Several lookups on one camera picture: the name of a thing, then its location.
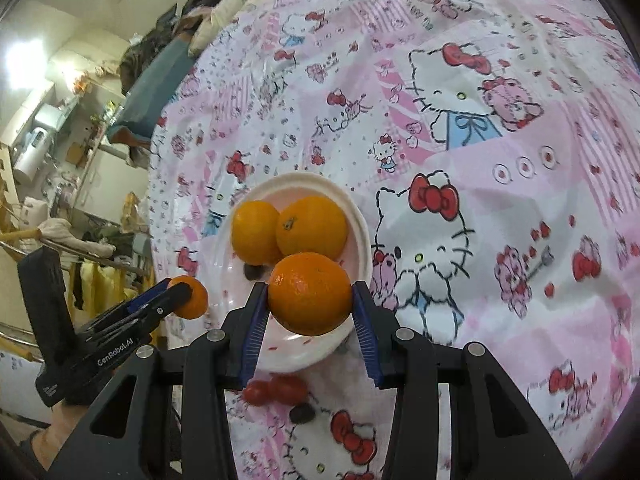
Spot large yellow-orange orange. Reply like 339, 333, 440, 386
276, 196, 349, 258

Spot pink cartoon printed blanket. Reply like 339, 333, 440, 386
147, 0, 640, 480

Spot pink speckled bowl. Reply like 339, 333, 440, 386
212, 172, 373, 375

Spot person's left hand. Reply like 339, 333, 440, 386
46, 400, 92, 461

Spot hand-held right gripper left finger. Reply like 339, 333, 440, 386
65, 282, 269, 480

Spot deep orange tangerine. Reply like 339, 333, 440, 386
267, 252, 353, 337
167, 276, 209, 320

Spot pile of dark clothes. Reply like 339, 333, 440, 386
120, 2, 201, 96

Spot medium yellow-orange orange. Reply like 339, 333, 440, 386
231, 200, 282, 266

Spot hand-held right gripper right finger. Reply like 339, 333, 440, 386
352, 282, 573, 480

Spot blue cushion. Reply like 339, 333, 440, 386
102, 37, 198, 148

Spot red cherry tomato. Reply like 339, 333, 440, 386
269, 375, 309, 405

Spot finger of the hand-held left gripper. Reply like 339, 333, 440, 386
127, 283, 194, 333
125, 277, 176, 313

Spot white water heater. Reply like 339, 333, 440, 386
12, 127, 51, 186

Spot yellow cloth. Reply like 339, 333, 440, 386
70, 260, 136, 311

